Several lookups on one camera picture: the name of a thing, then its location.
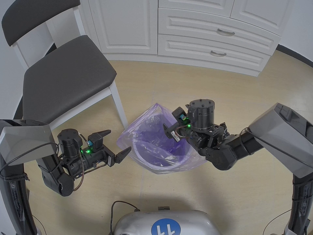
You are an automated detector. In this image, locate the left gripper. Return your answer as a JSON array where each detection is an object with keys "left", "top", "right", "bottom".
[{"left": 81, "top": 129, "right": 132, "bottom": 168}]

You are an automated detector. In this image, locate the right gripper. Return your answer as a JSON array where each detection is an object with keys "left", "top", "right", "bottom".
[{"left": 163, "top": 121, "right": 196, "bottom": 143}]

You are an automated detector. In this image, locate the purple plastic bag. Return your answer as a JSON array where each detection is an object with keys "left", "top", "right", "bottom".
[{"left": 117, "top": 102, "right": 209, "bottom": 175}]

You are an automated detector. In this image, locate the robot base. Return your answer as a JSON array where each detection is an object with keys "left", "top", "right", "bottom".
[{"left": 115, "top": 206, "right": 220, "bottom": 235}]

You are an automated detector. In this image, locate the white chair dark grey seat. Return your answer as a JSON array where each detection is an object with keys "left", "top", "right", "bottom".
[{"left": 1, "top": 0, "right": 130, "bottom": 132}]

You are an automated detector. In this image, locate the white wardrobe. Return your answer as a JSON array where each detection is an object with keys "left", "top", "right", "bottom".
[{"left": 78, "top": 0, "right": 298, "bottom": 77}]

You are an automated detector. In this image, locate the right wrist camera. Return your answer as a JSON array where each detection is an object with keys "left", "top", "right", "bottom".
[{"left": 172, "top": 106, "right": 189, "bottom": 124}]

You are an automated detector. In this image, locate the black cable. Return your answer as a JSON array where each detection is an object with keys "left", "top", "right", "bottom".
[
  {"left": 0, "top": 142, "right": 60, "bottom": 173},
  {"left": 111, "top": 201, "right": 140, "bottom": 235}
]

